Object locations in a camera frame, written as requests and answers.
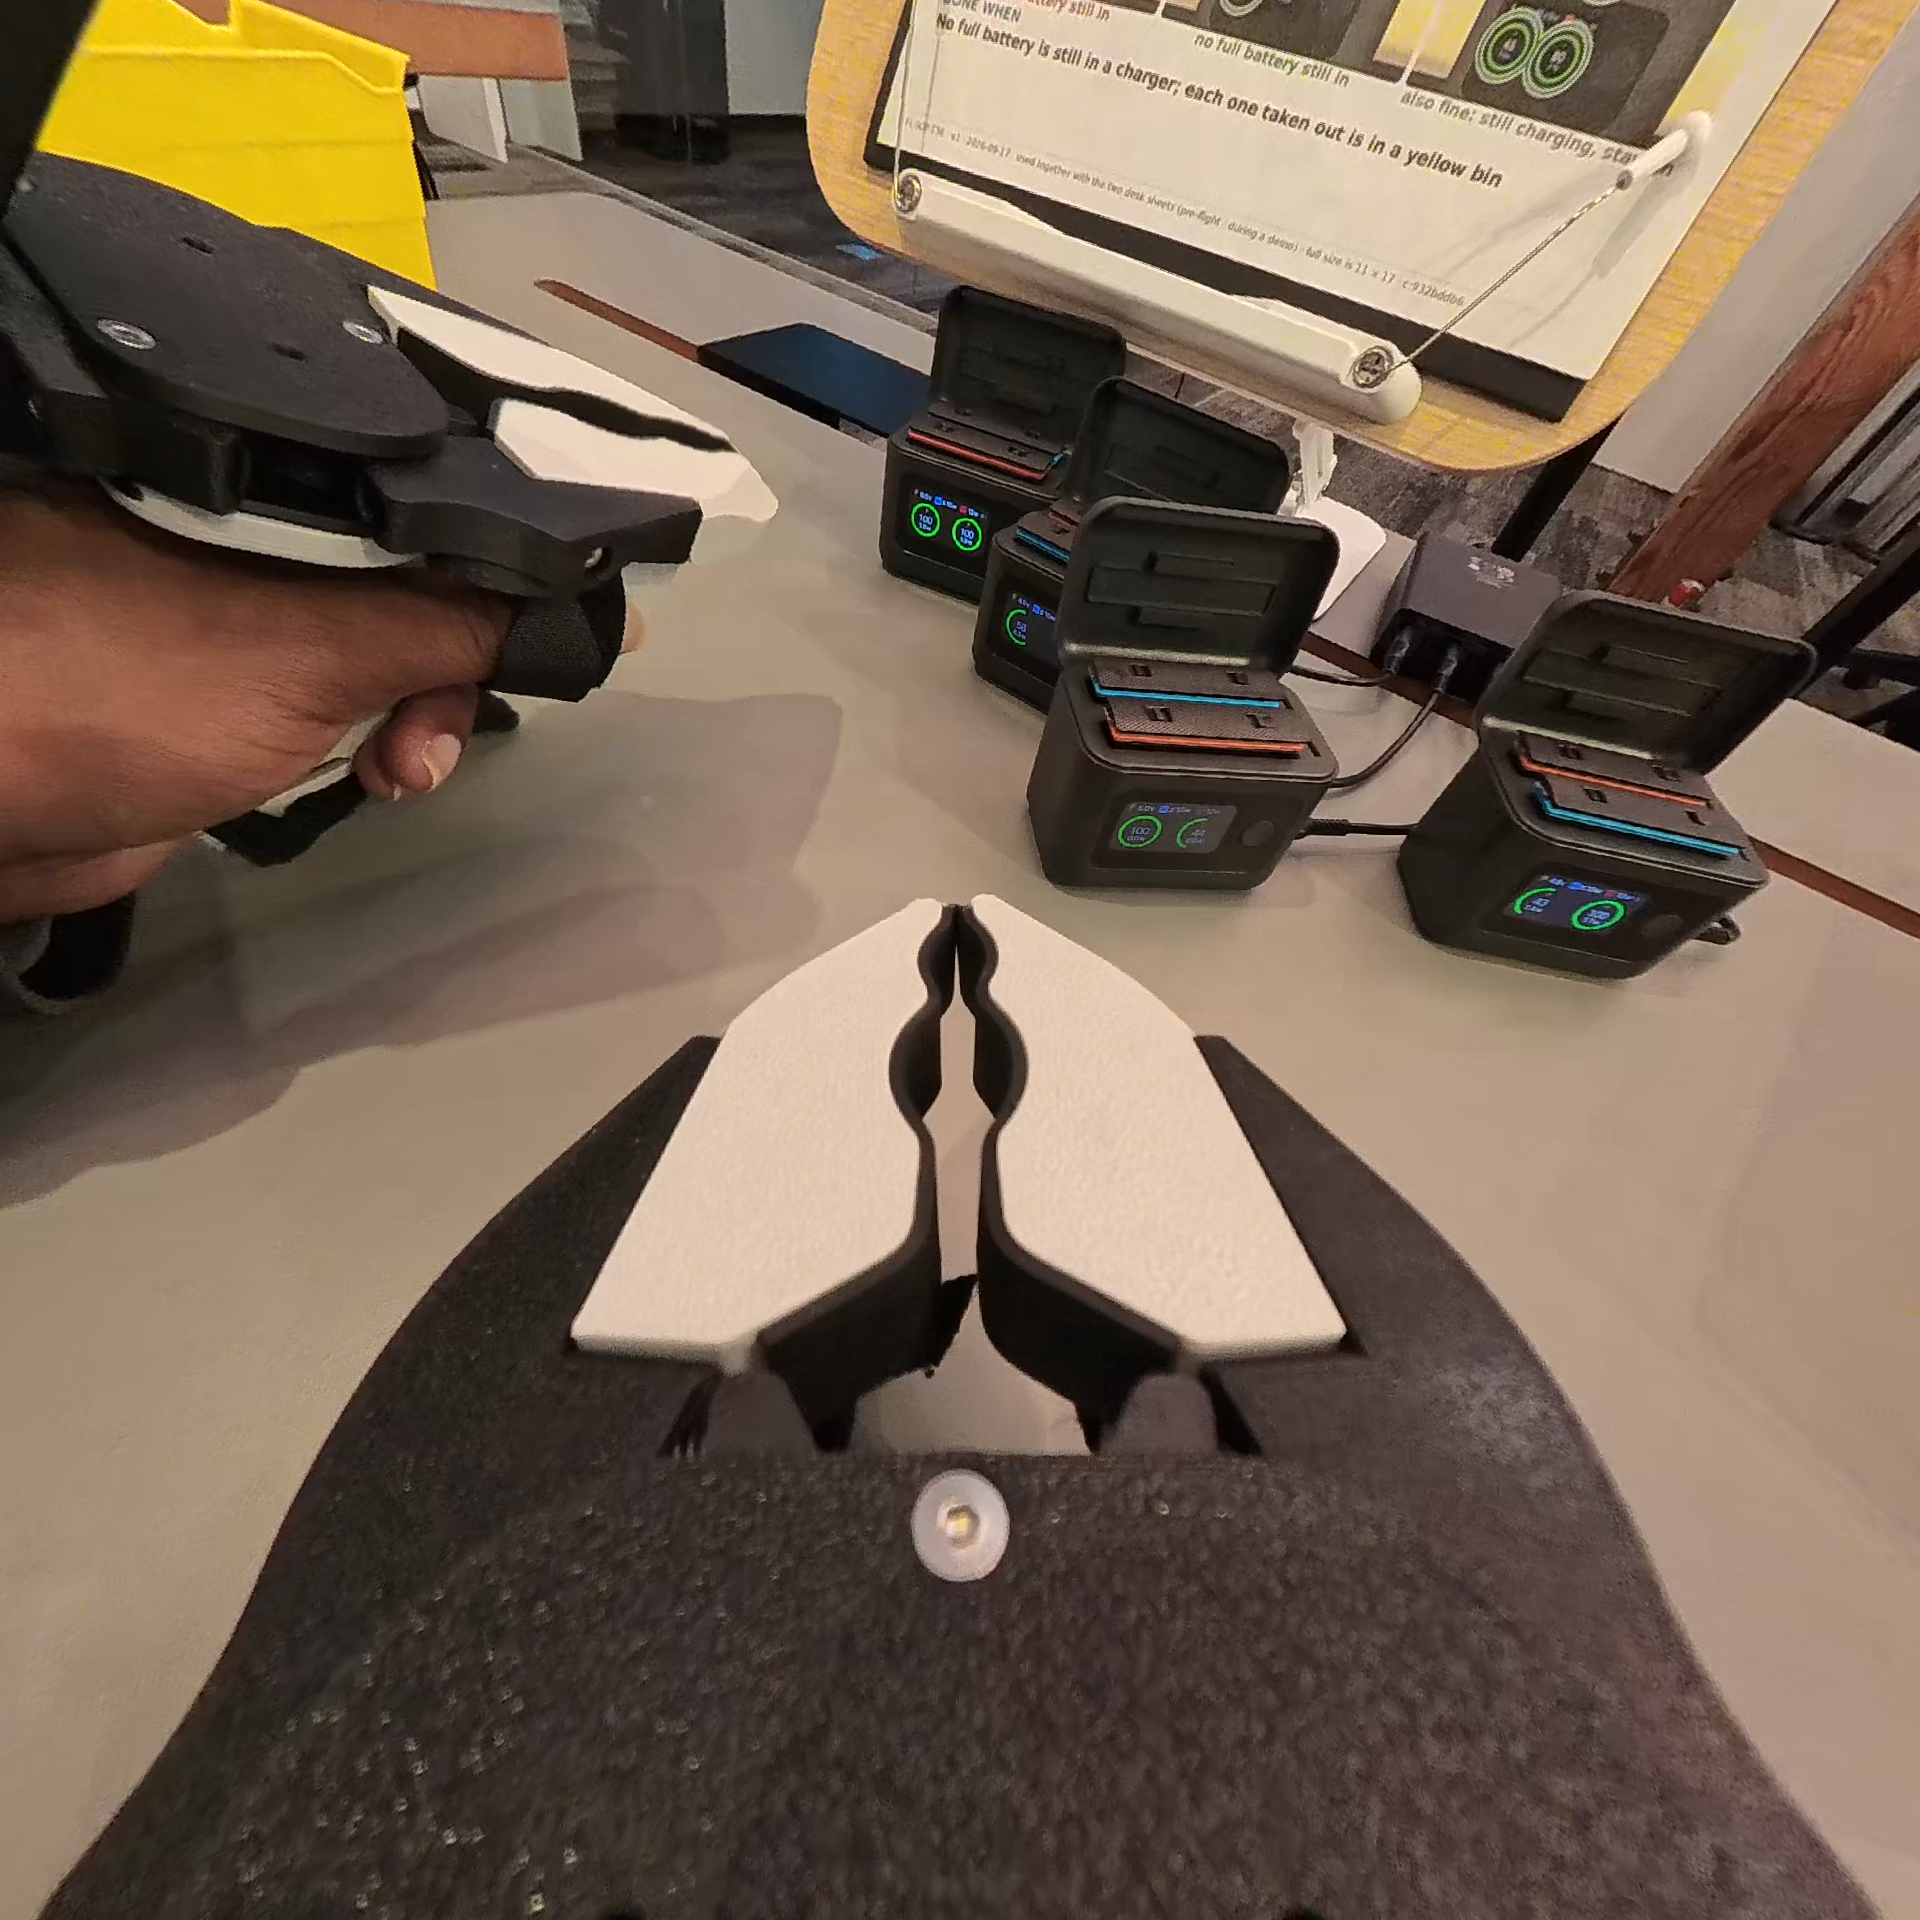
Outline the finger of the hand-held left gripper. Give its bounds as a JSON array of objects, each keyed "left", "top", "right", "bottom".
[
  {"left": 360, "top": 285, "right": 722, "bottom": 452},
  {"left": 480, "top": 395, "right": 783, "bottom": 535}
]

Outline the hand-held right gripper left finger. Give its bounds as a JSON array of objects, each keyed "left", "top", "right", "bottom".
[{"left": 565, "top": 894, "right": 969, "bottom": 1388}]

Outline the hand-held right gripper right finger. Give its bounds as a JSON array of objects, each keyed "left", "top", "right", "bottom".
[{"left": 966, "top": 891, "right": 1359, "bottom": 1398}]

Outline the yellow plastic bin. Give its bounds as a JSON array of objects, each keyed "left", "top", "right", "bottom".
[{"left": 36, "top": 0, "right": 438, "bottom": 288}]

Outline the black battery charging case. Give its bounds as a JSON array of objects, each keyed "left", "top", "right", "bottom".
[
  {"left": 976, "top": 381, "right": 1293, "bottom": 714},
  {"left": 1030, "top": 495, "right": 1344, "bottom": 894},
  {"left": 1402, "top": 592, "right": 1819, "bottom": 979},
  {"left": 880, "top": 285, "right": 1130, "bottom": 596}
]

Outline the person's left hand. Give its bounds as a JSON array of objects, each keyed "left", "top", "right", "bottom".
[{"left": 0, "top": 479, "right": 649, "bottom": 932}]

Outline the dark flat pad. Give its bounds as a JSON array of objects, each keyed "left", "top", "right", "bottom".
[{"left": 706, "top": 322, "right": 939, "bottom": 445}]

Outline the white stand base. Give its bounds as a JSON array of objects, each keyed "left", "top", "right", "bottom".
[{"left": 1291, "top": 419, "right": 1399, "bottom": 617}]

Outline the white instruction sheet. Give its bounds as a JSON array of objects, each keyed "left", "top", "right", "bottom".
[{"left": 871, "top": 0, "right": 1832, "bottom": 421}]

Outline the black multi-port power hub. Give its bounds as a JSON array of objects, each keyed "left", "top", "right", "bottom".
[{"left": 1374, "top": 534, "right": 1563, "bottom": 685}]

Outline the wooden sign board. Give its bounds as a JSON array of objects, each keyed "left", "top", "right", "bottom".
[{"left": 805, "top": 0, "right": 1920, "bottom": 476}]

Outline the wooden post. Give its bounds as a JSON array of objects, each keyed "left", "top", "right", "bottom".
[{"left": 1615, "top": 210, "right": 1920, "bottom": 601}]

